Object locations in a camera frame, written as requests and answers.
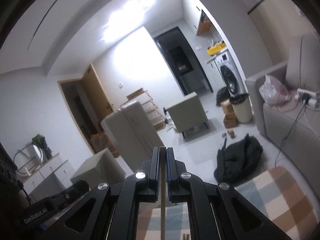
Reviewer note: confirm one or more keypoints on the beige armchair near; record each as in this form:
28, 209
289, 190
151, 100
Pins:
99, 168

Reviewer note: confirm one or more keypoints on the black backpack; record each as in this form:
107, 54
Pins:
238, 160

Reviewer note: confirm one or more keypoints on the white plastic bag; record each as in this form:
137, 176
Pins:
273, 91

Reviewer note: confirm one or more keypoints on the wooden chopstick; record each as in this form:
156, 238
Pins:
163, 190

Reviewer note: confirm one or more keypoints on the wooden shoe rack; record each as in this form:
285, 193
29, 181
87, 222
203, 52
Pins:
151, 109

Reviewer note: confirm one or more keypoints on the white power strip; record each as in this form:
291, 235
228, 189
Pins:
309, 97

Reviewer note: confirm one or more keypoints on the cardboard box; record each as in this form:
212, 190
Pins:
227, 107

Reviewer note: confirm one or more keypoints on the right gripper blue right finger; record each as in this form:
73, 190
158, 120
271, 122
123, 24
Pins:
216, 211

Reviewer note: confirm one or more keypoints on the white drawer cabinet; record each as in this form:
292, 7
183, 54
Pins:
47, 179

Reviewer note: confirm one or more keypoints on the wooden door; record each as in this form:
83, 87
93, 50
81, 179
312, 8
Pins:
96, 95

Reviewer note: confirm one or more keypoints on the beige armchair far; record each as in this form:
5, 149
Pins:
187, 113

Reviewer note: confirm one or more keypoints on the black garbage bag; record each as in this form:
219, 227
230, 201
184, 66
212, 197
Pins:
222, 95

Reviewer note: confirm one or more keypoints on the cream trash bin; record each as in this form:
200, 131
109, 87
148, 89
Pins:
242, 108

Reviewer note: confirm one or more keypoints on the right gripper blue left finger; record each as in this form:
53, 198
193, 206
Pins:
110, 211

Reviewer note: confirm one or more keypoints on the white ribbed suitcase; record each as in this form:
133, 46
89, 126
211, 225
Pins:
132, 133

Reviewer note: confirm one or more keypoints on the white washing machine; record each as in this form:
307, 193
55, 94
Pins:
230, 73

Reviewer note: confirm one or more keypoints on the beige armchair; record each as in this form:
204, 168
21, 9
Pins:
187, 113
99, 168

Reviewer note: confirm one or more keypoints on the grey sofa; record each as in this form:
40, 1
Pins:
292, 127

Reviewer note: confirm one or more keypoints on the yellow crate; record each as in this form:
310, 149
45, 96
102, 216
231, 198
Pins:
216, 48

